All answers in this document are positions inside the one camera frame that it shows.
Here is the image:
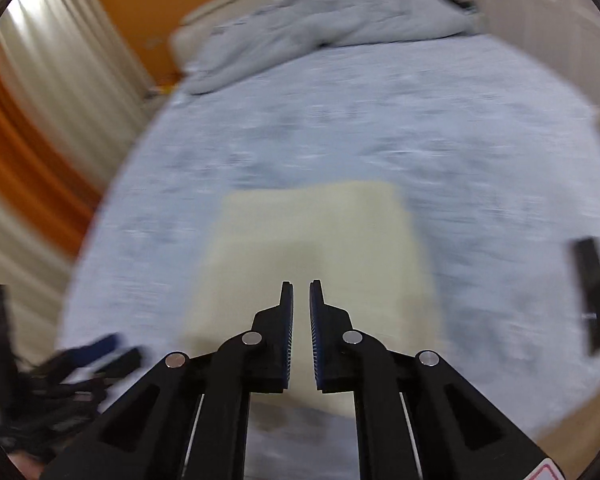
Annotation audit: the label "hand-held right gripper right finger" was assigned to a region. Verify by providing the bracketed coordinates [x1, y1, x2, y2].
[308, 279, 571, 480]

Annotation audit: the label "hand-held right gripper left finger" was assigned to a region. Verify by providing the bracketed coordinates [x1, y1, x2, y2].
[42, 280, 295, 480]

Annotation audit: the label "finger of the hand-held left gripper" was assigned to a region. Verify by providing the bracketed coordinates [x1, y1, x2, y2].
[92, 346, 144, 380]
[55, 332, 123, 376]

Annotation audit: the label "cream knit cardigan red buttons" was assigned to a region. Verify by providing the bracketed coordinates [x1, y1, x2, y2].
[180, 180, 447, 421]

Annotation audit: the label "white pleated curtain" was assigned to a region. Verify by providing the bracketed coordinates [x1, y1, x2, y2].
[0, 185, 83, 366]
[0, 0, 157, 188]

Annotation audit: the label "orange curtain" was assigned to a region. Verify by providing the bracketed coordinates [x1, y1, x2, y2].
[0, 42, 97, 258]

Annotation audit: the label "butterfly print bed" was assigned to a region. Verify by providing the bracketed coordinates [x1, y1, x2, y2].
[62, 30, 600, 480]

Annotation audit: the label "black phone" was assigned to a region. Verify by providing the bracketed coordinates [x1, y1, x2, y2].
[571, 237, 600, 357]

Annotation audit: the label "grey crumpled duvet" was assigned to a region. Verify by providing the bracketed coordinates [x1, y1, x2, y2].
[185, 0, 473, 95]

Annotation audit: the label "white pillows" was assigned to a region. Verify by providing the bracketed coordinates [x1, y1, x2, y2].
[170, 0, 416, 68]

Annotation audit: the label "white wardrobe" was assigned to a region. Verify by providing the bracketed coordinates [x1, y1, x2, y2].
[437, 0, 600, 111]

